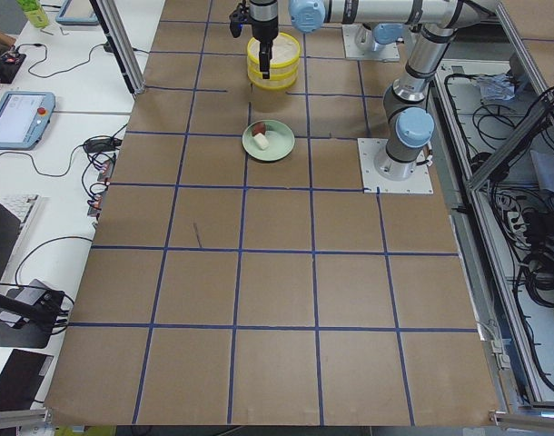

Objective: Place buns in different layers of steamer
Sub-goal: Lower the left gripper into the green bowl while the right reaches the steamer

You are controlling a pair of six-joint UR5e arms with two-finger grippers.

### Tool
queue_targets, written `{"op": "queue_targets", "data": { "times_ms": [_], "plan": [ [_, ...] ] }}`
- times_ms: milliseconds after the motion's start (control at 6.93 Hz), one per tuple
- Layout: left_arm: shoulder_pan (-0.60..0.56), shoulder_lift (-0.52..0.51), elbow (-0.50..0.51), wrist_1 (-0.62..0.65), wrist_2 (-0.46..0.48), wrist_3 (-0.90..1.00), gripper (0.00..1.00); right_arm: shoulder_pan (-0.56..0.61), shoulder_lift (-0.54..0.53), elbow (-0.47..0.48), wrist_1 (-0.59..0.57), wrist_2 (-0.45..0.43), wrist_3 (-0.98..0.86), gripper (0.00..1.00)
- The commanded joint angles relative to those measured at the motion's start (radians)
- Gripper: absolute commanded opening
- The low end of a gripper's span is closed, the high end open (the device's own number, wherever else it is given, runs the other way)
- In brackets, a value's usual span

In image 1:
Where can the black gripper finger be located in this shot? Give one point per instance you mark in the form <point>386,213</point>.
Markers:
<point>265,57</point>

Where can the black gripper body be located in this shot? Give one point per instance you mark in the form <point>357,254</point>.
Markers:
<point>264,28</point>

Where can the yellow steamer layer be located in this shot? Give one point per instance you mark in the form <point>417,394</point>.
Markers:
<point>286,51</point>
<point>278,81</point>

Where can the brown bun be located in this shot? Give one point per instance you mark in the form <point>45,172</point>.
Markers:
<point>259,128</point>

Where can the white bun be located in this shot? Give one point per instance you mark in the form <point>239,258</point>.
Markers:
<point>261,141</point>

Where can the green plate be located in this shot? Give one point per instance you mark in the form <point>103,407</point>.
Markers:
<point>281,139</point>

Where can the blue teach pendant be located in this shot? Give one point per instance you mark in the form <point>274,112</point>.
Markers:
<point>76,12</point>
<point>24,116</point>

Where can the black power adapter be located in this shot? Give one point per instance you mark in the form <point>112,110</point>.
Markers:
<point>101,145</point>

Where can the white keyboard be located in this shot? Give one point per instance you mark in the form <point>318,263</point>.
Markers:
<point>22,209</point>

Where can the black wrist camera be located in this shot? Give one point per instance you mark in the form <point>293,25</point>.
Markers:
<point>239,17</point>

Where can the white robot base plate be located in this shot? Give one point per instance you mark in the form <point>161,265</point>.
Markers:
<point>380,174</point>

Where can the aluminium frame post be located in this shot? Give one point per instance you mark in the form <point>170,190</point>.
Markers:
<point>111,22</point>

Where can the black camera stand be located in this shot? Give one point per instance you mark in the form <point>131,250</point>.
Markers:
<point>29,314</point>

